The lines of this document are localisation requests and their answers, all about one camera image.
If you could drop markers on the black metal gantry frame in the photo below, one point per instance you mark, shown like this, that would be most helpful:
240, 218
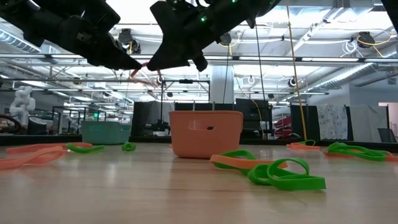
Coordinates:
186, 81

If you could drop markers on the orange plastic basket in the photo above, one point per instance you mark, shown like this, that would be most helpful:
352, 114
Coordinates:
192, 143

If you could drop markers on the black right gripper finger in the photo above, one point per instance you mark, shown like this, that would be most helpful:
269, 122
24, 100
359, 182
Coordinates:
175, 51
164, 66

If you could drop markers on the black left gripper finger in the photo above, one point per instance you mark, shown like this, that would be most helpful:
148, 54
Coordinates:
118, 64
105, 46

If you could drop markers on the black partition panel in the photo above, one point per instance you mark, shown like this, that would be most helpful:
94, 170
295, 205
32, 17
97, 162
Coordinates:
253, 116
303, 123
149, 118

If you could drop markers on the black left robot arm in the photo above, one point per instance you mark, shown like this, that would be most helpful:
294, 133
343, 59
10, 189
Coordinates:
18, 15

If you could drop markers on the black aluminium table frame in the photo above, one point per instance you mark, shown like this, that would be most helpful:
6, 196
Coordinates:
9, 140

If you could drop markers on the white patterned hanging cloth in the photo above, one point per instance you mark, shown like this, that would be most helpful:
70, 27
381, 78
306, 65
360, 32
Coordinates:
332, 122

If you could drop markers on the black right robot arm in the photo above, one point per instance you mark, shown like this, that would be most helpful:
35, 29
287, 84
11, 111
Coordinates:
264, 6

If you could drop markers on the black shelf frame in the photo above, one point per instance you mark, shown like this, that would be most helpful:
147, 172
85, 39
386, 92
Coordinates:
79, 107

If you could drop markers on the white building column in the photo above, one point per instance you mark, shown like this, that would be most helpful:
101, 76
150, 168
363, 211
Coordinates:
222, 87

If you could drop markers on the plain white hanging cloth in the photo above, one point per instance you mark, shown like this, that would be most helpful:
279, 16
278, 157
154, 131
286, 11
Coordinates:
367, 123

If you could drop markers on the teal plastic basket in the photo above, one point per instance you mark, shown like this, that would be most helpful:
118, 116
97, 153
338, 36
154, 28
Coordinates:
105, 132

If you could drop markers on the black chair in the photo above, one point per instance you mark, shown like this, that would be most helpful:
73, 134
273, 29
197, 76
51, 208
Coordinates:
387, 135

